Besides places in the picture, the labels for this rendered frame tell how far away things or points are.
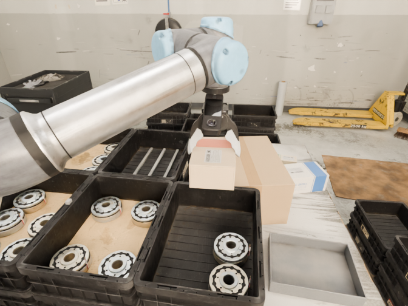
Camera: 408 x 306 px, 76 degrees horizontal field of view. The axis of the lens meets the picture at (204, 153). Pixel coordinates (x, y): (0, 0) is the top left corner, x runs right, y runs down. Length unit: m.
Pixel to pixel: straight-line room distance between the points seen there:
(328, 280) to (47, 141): 0.89
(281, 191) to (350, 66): 3.43
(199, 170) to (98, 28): 3.78
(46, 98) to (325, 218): 2.11
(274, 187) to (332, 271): 0.33
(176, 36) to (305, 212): 0.91
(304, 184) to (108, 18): 3.57
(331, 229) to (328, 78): 3.26
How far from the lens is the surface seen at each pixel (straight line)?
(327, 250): 1.10
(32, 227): 1.02
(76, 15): 4.44
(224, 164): 0.67
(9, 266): 0.84
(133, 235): 0.91
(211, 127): 0.61
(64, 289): 0.83
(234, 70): 0.47
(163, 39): 0.56
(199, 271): 0.80
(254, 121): 2.42
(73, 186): 1.13
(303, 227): 1.16
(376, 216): 2.08
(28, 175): 0.40
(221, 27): 0.63
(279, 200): 1.05
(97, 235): 0.95
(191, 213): 0.96
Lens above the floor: 1.49
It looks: 30 degrees down
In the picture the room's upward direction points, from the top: straight up
